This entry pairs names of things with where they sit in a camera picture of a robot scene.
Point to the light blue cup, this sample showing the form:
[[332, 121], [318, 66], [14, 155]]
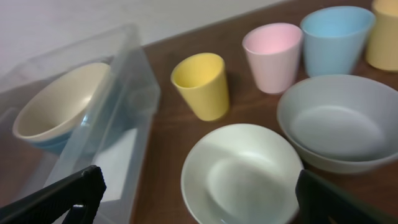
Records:
[[334, 39]]

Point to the clear plastic storage container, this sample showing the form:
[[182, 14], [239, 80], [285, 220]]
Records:
[[127, 98]]

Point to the pink cup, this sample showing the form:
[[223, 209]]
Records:
[[273, 52]]

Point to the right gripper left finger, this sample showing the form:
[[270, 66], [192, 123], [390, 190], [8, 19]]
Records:
[[77, 196]]

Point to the white label in container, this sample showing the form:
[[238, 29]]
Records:
[[114, 161]]

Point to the grey bowl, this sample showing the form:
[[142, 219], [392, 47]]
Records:
[[343, 124]]

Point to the yellow cup right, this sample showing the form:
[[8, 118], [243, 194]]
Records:
[[381, 50]]

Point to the yellow cup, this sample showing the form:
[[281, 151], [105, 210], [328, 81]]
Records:
[[381, 50], [201, 80]]

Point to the yellow cup left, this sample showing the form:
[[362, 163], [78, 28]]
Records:
[[201, 80]]

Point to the beige bowl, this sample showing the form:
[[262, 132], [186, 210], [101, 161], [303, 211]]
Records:
[[56, 109]]

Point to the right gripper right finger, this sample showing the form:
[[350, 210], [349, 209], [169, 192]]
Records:
[[322, 202]]

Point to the white bowl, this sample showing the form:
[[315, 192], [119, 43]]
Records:
[[241, 173]]

